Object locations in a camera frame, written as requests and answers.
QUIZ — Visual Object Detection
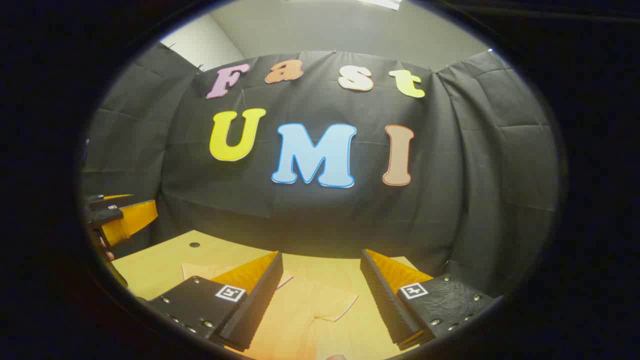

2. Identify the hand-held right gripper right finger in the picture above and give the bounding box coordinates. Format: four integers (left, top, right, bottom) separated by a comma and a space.
360, 248, 497, 352

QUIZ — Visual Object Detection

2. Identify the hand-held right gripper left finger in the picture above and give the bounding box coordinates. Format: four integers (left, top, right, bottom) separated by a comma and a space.
147, 251, 284, 352

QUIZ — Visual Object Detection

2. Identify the orange T-shirt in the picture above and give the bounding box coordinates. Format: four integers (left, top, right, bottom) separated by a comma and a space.
181, 262, 401, 360

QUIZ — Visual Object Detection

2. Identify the white ceiling light panel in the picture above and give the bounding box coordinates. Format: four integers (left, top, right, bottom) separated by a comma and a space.
357, 0, 402, 11

